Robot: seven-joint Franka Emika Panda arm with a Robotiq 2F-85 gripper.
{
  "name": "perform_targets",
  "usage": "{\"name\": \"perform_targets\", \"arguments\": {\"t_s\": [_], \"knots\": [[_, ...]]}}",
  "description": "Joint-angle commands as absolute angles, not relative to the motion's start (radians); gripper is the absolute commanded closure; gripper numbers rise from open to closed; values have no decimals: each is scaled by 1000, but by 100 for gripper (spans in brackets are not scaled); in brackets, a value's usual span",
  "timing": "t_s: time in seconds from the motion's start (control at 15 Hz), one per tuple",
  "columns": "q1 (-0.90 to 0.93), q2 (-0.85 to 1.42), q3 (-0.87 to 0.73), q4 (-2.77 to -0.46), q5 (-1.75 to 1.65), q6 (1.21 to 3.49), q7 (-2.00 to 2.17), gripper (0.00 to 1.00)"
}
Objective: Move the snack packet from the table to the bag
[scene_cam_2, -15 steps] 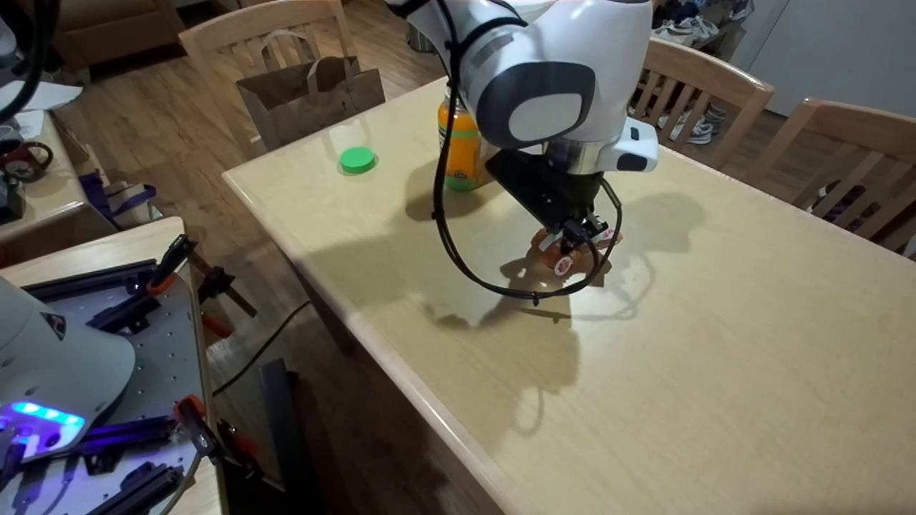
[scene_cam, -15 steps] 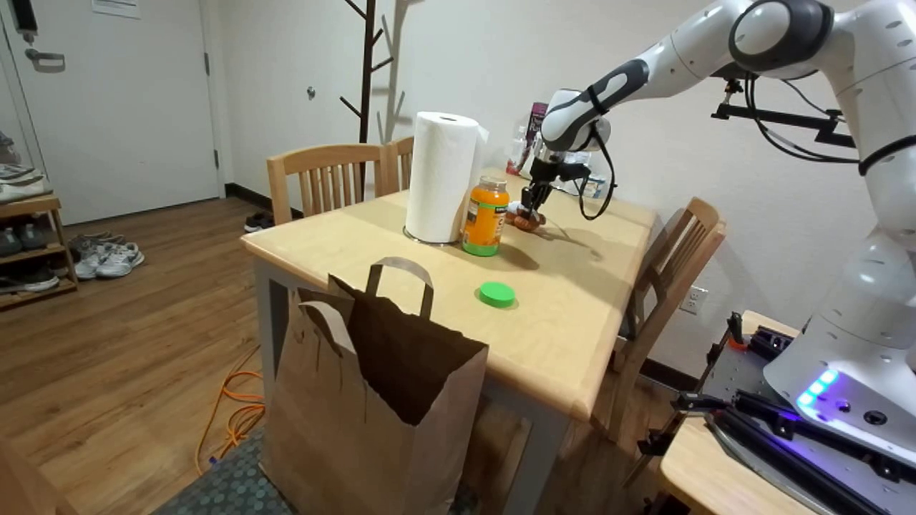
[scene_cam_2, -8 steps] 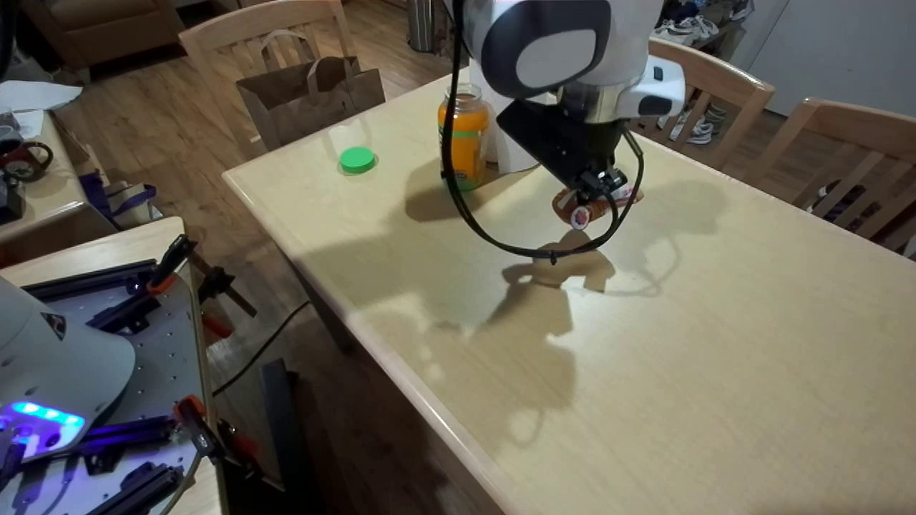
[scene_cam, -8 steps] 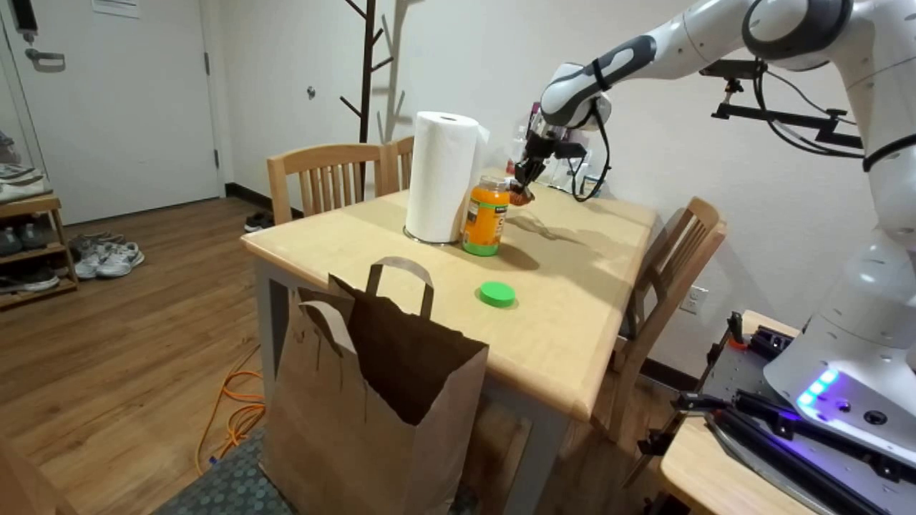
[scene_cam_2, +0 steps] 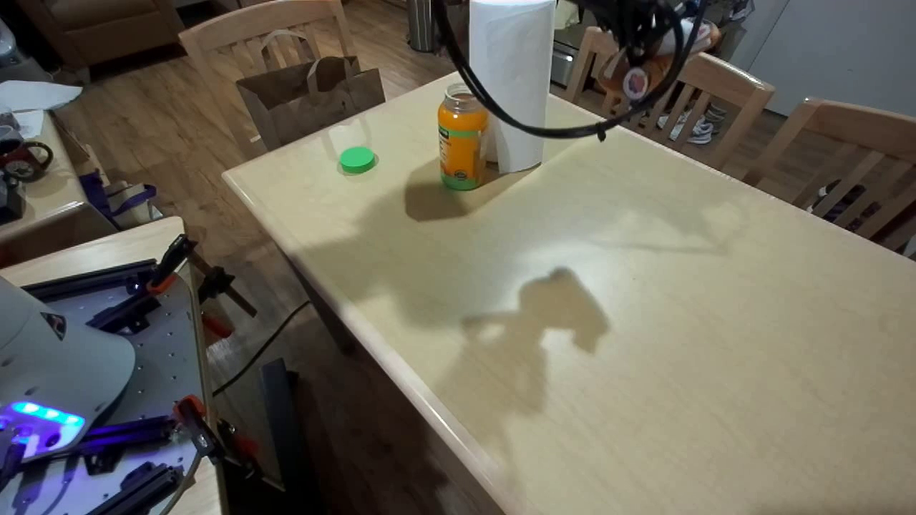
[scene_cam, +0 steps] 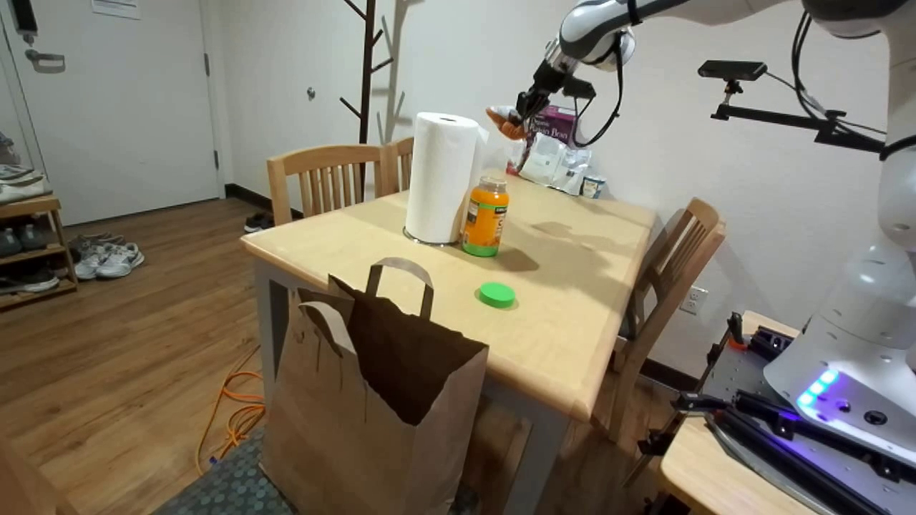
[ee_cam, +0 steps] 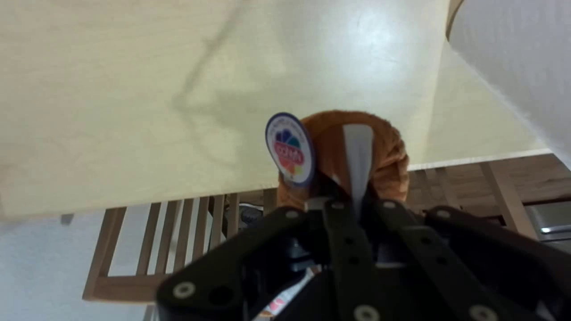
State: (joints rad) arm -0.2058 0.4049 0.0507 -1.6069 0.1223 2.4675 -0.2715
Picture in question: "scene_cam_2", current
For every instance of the grey metal bin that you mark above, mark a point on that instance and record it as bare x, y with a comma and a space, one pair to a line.
425, 25

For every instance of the grey robot mounting plate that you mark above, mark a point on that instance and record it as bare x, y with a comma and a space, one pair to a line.
160, 362

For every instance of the small black clamp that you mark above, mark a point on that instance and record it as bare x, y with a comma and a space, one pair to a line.
217, 285

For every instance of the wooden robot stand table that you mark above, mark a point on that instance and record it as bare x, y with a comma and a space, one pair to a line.
96, 244

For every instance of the orange juice bottle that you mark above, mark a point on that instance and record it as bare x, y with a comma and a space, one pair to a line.
462, 145

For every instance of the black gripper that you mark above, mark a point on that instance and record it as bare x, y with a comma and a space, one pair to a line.
631, 18

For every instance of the white paper sheet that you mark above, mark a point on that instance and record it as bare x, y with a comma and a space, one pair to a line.
37, 95

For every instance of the white paper towel roll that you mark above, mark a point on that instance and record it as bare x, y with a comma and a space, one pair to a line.
509, 75

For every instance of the purple metal bracket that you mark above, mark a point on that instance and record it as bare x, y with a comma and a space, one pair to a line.
117, 202

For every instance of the small wooden side table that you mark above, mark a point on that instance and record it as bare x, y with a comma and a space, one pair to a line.
53, 195

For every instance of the light wooden slat-back chair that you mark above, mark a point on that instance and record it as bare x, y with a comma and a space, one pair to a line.
839, 115
733, 86
229, 28

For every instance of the green plastic lid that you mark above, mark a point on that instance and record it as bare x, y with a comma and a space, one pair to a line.
358, 161

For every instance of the white sneaker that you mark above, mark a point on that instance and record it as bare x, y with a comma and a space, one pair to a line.
688, 128

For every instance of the brown paper bag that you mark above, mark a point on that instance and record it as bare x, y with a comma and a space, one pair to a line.
305, 102

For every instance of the black and red clamp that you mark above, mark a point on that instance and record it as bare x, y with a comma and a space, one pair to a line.
203, 425

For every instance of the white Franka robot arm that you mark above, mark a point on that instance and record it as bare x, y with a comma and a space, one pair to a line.
59, 372

